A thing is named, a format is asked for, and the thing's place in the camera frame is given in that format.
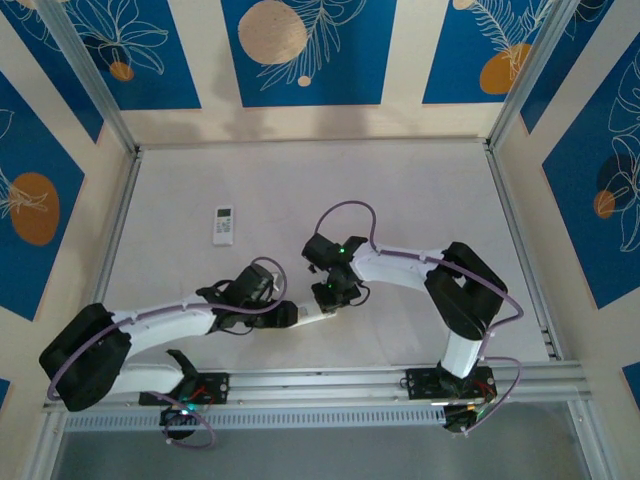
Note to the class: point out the white air conditioner remote control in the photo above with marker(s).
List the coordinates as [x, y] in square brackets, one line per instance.
[315, 316]
[224, 230]

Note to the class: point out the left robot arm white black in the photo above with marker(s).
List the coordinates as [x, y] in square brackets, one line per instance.
[170, 325]

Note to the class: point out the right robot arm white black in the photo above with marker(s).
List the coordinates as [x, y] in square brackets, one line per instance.
[390, 267]

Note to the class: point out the black controller board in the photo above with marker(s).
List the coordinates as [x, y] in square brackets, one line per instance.
[175, 417]
[457, 422]

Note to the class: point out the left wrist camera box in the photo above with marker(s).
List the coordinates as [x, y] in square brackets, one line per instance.
[275, 281]

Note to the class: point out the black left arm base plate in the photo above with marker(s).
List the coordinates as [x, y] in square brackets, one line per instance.
[220, 387]

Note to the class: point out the aluminium mounting rail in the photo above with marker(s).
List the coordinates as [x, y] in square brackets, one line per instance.
[310, 385]

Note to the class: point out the aluminium table side rail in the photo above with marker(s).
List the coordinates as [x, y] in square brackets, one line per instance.
[124, 200]
[501, 175]

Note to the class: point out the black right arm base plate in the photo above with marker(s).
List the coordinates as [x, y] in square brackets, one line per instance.
[420, 382]

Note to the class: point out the aluminium frame leg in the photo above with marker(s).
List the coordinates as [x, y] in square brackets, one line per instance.
[45, 445]
[585, 440]

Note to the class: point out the aluminium frame post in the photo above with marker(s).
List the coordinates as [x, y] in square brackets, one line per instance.
[91, 75]
[526, 75]

